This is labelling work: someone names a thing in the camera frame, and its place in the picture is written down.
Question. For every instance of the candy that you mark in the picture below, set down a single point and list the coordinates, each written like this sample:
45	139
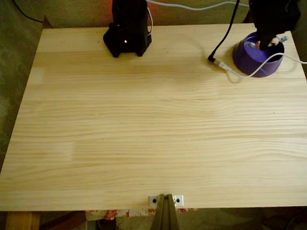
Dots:
276	41

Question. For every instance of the purple plastic bowl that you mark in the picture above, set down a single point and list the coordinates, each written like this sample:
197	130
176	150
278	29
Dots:
244	62

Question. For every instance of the floral cloth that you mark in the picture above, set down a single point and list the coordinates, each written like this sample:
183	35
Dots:
110	214

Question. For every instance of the silver metal bracket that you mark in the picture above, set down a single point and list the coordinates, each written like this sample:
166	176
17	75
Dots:
178	200

